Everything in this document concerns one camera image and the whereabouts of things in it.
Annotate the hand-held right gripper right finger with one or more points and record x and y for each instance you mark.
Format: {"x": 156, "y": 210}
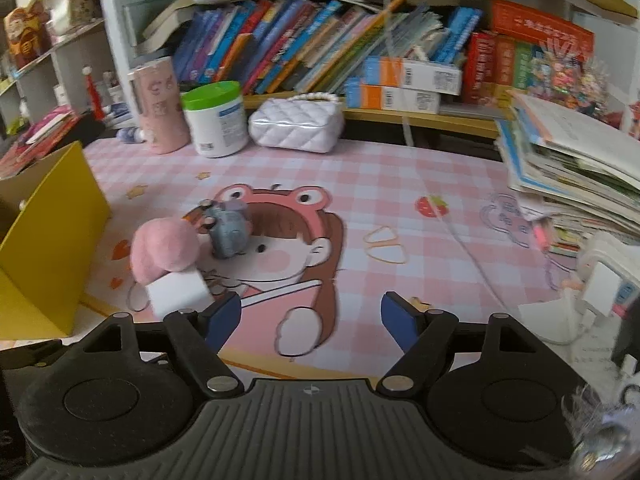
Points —
{"x": 400, "y": 322}

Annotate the white power strip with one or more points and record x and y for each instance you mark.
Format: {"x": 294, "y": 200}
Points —
{"x": 630, "y": 270}

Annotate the white jar green lid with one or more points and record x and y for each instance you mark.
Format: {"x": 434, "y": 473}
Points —
{"x": 217, "y": 120}

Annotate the black charger plug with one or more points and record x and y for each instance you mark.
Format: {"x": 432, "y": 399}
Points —
{"x": 630, "y": 342}

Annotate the red white figure pen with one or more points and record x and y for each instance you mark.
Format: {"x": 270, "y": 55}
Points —
{"x": 94, "y": 95}

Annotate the white side shelf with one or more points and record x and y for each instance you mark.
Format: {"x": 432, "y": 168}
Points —
{"x": 65, "y": 65}

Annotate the stack of papers and booklets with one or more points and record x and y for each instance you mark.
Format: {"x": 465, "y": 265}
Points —
{"x": 565, "y": 165}

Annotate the white charger plug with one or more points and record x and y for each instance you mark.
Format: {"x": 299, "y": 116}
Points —
{"x": 602, "y": 287}

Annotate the pile of red papers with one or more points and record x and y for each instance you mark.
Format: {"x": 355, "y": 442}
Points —
{"x": 35, "y": 135}

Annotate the orange hair clip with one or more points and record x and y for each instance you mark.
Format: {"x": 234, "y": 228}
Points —
{"x": 192, "y": 217}

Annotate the red boxed book set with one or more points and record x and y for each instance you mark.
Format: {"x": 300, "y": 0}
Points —
{"x": 500, "y": 60}

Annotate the red gold figure decoration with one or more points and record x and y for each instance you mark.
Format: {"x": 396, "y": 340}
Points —
{"x": 25, "y": 35}

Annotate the pink cylindrical humidifier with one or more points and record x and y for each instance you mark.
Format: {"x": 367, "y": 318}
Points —
{"x": 157, "y": 110}

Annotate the white foam block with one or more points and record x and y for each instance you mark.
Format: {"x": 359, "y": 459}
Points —
{"x": 180, "y": 292}

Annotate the small grey toy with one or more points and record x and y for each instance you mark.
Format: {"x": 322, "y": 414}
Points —
{"x": 230, "y": 235}

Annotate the yellow cardboard box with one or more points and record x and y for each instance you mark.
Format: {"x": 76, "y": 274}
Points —
{"x": 55, "y": 255}

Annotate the small white bottle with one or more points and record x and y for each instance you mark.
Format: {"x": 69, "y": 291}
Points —
{"x": 131, "y": 135}

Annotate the row of colourful books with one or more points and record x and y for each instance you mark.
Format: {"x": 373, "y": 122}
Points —
{"x": 300, "y": 45}

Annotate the orange blue white carton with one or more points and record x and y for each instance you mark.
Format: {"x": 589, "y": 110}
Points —
{"x": 390, "y": 99}
{"x": 425, "y": 77}

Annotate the colourful spiky ornament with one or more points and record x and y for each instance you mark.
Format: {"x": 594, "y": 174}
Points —
{"x": 575, "y": 85}

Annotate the white wooden bookshelf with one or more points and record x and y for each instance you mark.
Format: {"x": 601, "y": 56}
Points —
{"x": 112, "y": 25}

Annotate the white quilted purse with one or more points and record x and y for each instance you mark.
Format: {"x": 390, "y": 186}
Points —
{"x": 295, "y": 125}

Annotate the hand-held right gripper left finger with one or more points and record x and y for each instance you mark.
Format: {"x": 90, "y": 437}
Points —
{"x": 222, "y": 321}

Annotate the small pink plush toy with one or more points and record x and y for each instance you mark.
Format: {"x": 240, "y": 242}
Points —
{"x": 162, "y": 247}

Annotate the pink printed table mat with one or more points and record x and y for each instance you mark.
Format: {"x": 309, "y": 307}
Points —
{"x": 400, "y": 185}

